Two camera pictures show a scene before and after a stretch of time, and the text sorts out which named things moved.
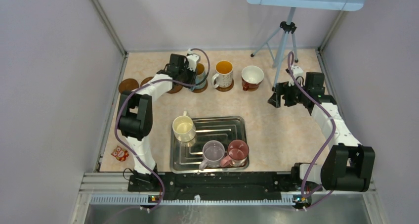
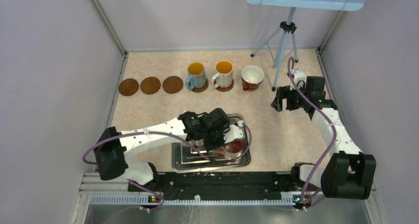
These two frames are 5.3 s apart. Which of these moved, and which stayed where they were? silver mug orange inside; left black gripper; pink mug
Moved: pink mug; left black gripper
Stayed: silver mug orange inside
